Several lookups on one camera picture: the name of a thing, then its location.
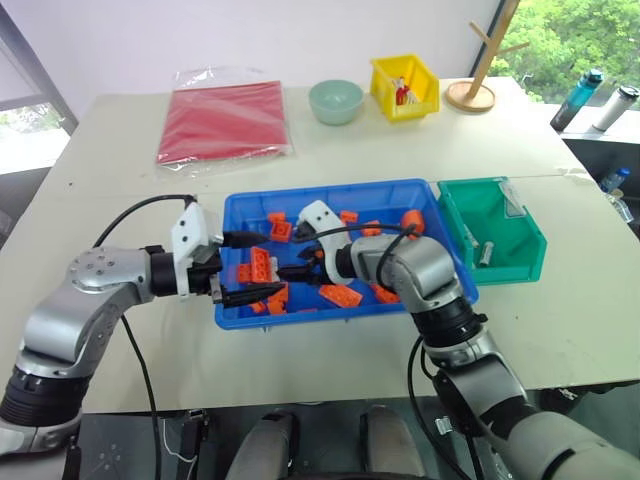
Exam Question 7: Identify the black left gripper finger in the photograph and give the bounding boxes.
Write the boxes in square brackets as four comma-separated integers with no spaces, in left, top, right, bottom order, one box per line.
[221,282,290,308]
[221,230,272,250]

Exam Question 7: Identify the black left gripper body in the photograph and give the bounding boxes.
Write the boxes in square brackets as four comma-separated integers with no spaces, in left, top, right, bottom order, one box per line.
[187,253,225,306]

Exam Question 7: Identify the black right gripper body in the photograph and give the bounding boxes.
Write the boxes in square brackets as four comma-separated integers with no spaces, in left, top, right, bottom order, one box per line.
[300,242,329,288]

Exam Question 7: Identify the blue plastic bin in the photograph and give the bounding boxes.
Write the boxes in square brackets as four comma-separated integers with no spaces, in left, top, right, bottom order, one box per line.
[213,177,480,332]

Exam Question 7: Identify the green plastic bin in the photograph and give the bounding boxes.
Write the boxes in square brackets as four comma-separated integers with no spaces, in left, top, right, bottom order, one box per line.
[436,175,549,286]

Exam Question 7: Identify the yellow plastic bin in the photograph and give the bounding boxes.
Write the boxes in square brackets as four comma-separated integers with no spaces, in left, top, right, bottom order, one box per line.
[369,52,442,124]

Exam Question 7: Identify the orange cylinder piece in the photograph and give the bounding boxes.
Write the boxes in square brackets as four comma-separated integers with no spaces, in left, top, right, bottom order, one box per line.
[401,209,427,237]

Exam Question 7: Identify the red sheets in plastic bag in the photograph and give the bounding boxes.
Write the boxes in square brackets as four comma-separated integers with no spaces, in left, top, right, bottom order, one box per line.
[153,65,295,181]

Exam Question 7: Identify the grey rounded robot leg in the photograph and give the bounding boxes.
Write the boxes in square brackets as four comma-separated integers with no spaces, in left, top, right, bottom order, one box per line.
[358,403,427,480]
[225,407,302,480]

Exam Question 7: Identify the pale green bowl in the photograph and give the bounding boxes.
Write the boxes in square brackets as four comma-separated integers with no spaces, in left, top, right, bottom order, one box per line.
[307,78,365,125]

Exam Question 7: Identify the red and white small item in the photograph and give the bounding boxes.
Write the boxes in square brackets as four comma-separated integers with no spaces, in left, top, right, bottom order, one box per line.
[392,74,418,107]

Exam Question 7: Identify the clear label holder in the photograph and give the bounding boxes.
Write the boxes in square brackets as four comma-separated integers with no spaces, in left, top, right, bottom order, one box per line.
[499,180,527,220]

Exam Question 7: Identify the wooden mug tree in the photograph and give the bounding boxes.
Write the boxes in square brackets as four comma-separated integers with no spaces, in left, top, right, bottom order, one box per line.
[444,0,531,114]

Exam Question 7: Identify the dark side table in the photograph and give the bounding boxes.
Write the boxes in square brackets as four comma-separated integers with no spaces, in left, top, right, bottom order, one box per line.
[558,127,640,211]

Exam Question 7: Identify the teal water bottle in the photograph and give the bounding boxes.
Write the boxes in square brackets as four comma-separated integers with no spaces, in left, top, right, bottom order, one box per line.
[549,68,605,133]

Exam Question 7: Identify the clear bottle with blue cap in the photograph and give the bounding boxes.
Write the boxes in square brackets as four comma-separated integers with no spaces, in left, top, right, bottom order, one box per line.
[598,166,632,197]

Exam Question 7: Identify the white water bottle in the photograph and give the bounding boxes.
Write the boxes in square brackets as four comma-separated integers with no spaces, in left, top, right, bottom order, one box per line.
[589,84,640,133]

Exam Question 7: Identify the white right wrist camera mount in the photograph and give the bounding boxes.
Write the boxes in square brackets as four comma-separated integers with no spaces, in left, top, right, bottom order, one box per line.
[297,199,342,287]

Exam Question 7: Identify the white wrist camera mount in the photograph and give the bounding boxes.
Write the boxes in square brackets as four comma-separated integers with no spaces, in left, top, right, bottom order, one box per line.
[170,200,222,303]
[297,199,342,287]

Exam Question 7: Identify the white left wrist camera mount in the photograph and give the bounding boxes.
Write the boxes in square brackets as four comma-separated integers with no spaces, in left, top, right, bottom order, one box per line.
[170,200,222,303]

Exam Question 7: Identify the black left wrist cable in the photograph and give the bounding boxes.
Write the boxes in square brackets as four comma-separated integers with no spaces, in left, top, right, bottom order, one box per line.
[92,193,199,249]

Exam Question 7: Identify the black cable below left arm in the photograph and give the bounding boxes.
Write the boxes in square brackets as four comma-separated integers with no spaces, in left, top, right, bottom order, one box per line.
[119,316,164,480]

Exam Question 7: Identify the black cable below arm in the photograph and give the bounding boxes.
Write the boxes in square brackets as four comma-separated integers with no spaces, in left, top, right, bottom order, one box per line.
[119,316,164,480]
[406,333,487,480]

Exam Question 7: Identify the black bracket under table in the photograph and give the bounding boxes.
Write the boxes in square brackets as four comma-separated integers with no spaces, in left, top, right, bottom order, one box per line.
[178,407,209,457]

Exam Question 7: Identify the black cable below right arm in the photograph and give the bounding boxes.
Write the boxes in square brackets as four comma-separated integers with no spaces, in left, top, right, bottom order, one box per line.
[406,333,487,480]

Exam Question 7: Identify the thin white wire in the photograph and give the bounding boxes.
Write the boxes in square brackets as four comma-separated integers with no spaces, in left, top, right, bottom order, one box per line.
[160,418,197,462]

